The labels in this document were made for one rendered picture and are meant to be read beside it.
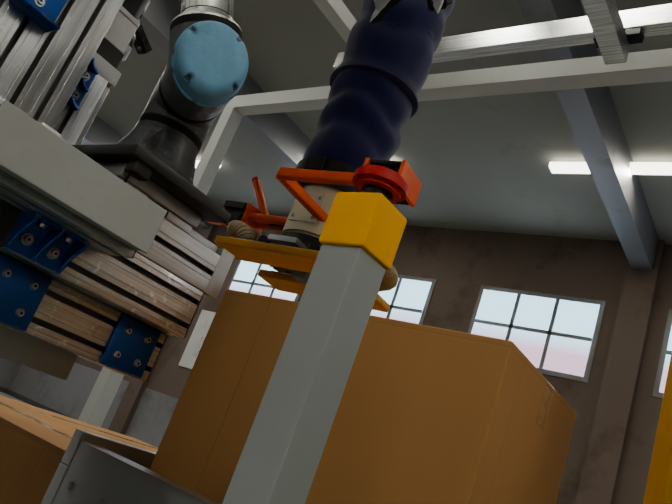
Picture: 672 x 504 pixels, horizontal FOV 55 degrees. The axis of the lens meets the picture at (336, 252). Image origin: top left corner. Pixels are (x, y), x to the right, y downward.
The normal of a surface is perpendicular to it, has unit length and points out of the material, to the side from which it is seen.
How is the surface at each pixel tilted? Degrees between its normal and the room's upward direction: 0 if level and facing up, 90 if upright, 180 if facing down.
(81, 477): 90
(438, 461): 90
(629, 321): 90
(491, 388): 90
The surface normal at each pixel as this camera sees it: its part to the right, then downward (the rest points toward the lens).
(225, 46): 0.42, -0.01
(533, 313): -0.51, -0.44
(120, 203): 0.79, 0.09
